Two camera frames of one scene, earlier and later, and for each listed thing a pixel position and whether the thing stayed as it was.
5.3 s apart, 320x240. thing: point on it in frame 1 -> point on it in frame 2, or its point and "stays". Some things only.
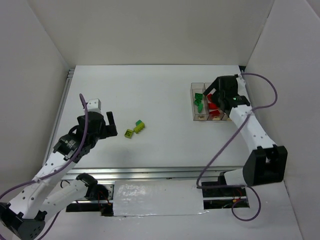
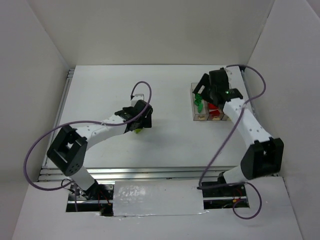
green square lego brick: [198, 95] stays
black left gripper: [107, 129] -> [144, 121]
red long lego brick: [212, 106] stays
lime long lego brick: [139, 127] stays
